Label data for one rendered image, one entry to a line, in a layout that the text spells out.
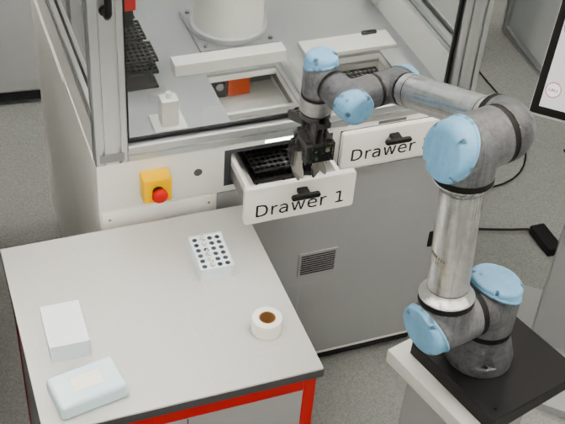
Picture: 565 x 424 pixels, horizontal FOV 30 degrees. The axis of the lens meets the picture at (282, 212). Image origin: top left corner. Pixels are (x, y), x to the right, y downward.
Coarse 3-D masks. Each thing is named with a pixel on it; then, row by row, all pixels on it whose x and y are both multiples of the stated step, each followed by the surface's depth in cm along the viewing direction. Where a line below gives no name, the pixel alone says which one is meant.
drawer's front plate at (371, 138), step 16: (368, 128) 275; (384, 128) 275; (400, 128) 277; (416, 128) 279; (352, 144) 275; (368, 144) 277; (384, 144) 279; (400, 144) 281; (416, 144) 283; (368, 160) 280; (384, 160) 282
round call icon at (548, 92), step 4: (548, 80) 278; (548, 84) 278; (552, 84) 278; (556, 84) 278; (560, 84) 278; (548, 88) 278; (552, 88) 278; (556, 88) 278; (560, 88) 278; (544, 92) 279; (548, 92) 278; (552, 92) 278; (556, 92) 278; (560, 92) 278; (544, 96) 279; (548, 96) 278; (552, 96) 278; (556, 96) 278
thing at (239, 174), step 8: (232, 160) 266; (240, 160) 276; (232, 168) 267; (240, 168) 273; (328, 168) 271; (336, 168) 266; (232, 176) 268; (240, 176) 262; (248, 176) 271; (240, 184) 262; (248, 184) 259; (240, 192) 263
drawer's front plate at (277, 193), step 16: (304, 176) 258; (320, 176) 258; (336, 176) 259; (352, 176) 261; (256, 192) 254; (272, 192) 255; (288, 192) 257; (320, 192) 261; (352, 192) 265; (288, 208) 261; (304, 208) 263; (320, 208) 265
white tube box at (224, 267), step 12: (192, 240) 258; (216, 240) 258; (192, 252) 256; (204, 252) 254; (216, 252) 255; (228, 252) 255; (204, 264) 251; (216, 264) 252; (228, 264) 252; (204, 276) 251; (216, 276) 252; (228, 276) 253
